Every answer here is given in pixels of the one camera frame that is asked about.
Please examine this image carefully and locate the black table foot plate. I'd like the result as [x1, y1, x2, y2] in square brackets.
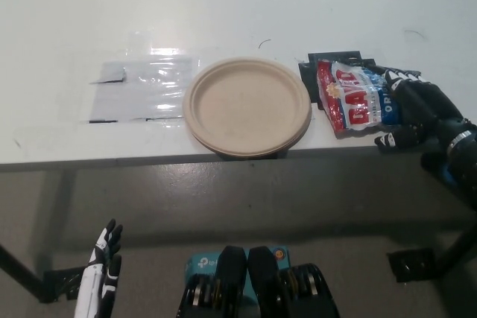
[41, 266, 89, 303]
[386, 247, 437, 284]

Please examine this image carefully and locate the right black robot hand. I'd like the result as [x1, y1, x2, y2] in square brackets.
[367, 66, 469, 155]

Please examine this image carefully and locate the clear plastic sheet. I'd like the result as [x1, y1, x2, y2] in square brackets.
[88, 49, 198, 124]

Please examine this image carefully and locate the black table leg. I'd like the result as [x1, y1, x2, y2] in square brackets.
[434, 217, 477, 278]
[0, 245, 45, 302]

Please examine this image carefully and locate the David sunflower seeds bag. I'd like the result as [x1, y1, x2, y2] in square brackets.
[315, 59, 407, 139]

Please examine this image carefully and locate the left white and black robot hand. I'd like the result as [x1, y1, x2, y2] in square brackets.
[74, 218, 124, 318]

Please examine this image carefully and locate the blue and black object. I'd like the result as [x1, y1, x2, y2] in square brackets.
[420, 150, 458, 187]

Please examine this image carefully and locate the robot body with teal top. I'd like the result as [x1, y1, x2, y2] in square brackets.
[174, 245, 340, 318]

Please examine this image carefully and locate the beige paper plate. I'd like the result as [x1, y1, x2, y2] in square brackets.
[182, 57, 312, 153]
[190, 109, 312, 158]

